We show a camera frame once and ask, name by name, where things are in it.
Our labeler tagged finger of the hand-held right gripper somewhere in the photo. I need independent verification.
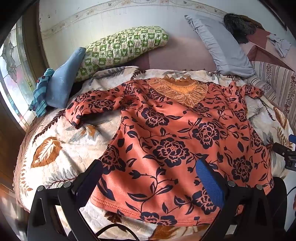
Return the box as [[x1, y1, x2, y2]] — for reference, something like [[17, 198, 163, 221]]
[[273, 134, 296, 160]]

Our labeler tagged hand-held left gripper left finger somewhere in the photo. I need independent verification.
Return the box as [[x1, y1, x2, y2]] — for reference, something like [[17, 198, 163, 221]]
[[27, 159, 104, 241]]

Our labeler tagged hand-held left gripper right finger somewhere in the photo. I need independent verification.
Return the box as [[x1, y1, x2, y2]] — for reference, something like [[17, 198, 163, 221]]
[[195, 158, 275, 241]]

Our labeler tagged orange floral shirt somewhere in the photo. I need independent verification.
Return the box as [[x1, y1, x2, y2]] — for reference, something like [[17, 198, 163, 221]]
[[64, 77, 274, 226]]

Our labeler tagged cream leaf-printed blanket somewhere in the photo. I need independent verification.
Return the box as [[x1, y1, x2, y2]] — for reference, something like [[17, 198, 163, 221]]
[[14, 66, 296, 241]]

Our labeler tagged striped floral quilt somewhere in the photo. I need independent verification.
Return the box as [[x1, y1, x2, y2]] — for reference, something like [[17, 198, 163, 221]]
[[251, 59, 296, 121]]

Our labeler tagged teal plaid cloth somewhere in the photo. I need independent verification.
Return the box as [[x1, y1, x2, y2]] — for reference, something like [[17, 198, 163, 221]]
[[29, 68, 55, 117]]

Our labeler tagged brown cloth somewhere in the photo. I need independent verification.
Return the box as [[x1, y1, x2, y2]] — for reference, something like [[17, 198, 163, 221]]
[[238, 20, 296, 72]]

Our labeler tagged blue folded cloth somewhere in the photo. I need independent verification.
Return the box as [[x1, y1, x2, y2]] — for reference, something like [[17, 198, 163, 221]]
[[45, 47, 87, 109]]

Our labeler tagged small grey cloth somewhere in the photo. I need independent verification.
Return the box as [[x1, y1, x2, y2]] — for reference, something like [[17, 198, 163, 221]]
[[267, 34, 292, 58]]

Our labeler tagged grey ruffled pillow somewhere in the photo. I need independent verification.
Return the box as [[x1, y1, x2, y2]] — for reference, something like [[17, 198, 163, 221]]
[[184, 13, 256, 78]]

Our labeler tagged stained glass window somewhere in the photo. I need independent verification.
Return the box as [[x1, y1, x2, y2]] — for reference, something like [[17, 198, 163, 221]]
[[0, 23, 35, 123]]

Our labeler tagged dark furry cloth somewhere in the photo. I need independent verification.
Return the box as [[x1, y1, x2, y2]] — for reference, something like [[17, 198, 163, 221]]
[[223, 13, 257, 44]]

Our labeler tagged mauve bed sheet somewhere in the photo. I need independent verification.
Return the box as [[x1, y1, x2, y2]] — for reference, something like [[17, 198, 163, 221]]
[[129, 30, 219, 71]]

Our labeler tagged green checkered pillow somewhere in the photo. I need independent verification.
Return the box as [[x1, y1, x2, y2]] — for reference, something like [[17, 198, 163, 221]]
[[74, 26, 169, 82]]

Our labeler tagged black cable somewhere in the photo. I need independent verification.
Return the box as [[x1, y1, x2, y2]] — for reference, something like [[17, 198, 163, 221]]
[[94, 223, 139, 241]]

